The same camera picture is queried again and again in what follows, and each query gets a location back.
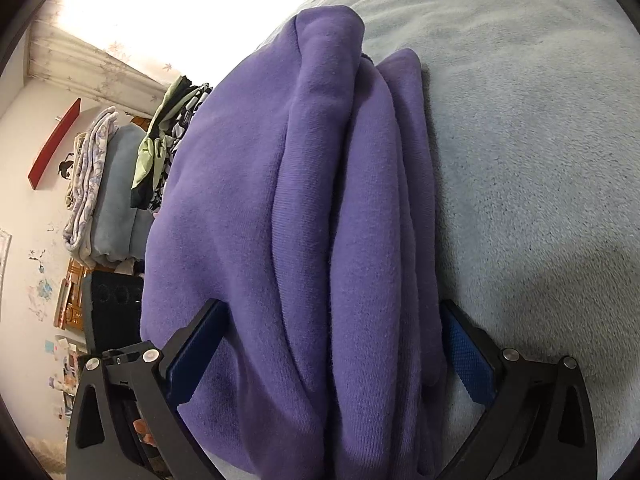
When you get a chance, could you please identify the floral folded quilt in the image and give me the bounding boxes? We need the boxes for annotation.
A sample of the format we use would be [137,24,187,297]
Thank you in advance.
[62,107,121,256]

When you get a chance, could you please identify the orange wooden headboard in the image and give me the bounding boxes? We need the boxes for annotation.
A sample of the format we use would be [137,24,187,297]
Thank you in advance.
[54,259,93,333]

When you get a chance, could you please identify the red wall shelf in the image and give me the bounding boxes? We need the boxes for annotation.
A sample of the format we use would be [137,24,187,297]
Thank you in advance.
[27,97,82,191]

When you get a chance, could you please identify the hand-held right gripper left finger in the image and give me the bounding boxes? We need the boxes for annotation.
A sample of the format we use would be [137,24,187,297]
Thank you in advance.
[65,299,231,480]

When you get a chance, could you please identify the pile of small colourful items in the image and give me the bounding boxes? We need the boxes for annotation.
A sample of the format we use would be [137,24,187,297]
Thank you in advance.
[45,335,83,421]

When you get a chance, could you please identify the green and black jacket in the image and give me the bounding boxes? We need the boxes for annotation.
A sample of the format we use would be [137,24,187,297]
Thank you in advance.
[131,76,193,208]

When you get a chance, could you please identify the purple zip hoodie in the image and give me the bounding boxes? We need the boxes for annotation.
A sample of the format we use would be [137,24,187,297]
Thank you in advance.
[140,4,446,478]

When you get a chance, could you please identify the blue-grey bed cover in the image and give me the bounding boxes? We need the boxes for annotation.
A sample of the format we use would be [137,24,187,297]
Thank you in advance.
[200,0,640,480]

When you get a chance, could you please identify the black plastic appliance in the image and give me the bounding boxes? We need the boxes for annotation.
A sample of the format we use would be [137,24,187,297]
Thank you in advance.
[81,271,147,353]

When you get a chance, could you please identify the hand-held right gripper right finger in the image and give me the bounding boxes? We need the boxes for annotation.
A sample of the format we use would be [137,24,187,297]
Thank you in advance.
[432,300,599,480]

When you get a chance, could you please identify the blue folded blanket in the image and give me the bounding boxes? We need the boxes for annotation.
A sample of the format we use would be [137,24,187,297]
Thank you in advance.
[92,124,156,263]

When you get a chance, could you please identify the black and white patterned garment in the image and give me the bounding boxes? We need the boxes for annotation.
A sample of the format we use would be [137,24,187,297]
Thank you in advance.
[150,82,213,211]

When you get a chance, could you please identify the blue flower wall stickers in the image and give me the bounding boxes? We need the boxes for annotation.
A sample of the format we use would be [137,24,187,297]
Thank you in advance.
[27,247,57,321]

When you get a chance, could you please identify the white picture frame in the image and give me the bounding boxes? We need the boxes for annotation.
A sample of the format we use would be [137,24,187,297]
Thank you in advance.
[0,227,13,281]

